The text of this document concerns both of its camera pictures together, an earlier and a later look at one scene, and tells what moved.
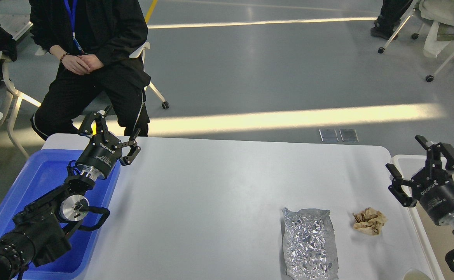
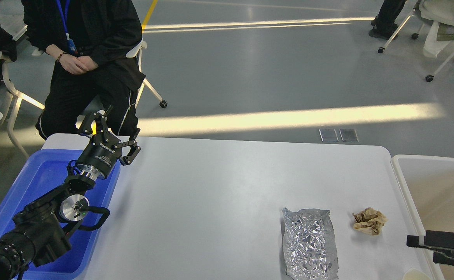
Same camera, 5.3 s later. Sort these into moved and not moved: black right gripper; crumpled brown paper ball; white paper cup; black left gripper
Moved: black right gripper
Not moved: white paper cup; crumpled brown paper ball; black left gripper
